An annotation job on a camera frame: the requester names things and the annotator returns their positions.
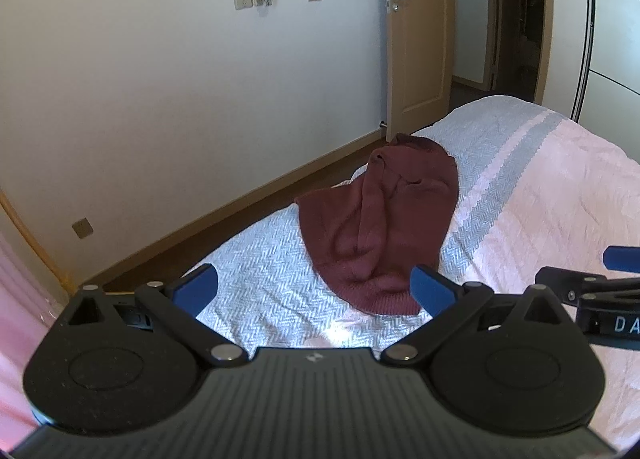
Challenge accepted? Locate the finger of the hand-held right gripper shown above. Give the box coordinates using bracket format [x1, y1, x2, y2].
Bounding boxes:
[602, 245, 640, 270]
[534, 266, 640, 307]

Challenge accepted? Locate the wooden door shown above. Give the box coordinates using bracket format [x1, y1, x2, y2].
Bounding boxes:
[382, 0, 456, 142]

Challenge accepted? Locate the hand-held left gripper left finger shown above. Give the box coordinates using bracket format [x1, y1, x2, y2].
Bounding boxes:
[65, 263, 248, 367]

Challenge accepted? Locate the pink curtain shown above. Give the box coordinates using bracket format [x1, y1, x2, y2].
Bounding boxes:
[0, 224, 68, 440]

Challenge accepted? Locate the maroon knit cardigan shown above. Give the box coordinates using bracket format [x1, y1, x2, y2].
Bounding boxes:
[294, 134, 460, 316]

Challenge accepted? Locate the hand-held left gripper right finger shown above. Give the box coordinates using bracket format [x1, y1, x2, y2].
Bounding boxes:
[382, 264, 568, 367]

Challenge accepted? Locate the bed with pink-grey quilt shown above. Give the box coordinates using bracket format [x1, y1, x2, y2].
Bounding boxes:
[182, 94, 640, 455]

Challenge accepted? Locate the white wardrobe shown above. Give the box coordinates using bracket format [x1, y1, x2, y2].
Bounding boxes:
[550, 0, 640, 160]

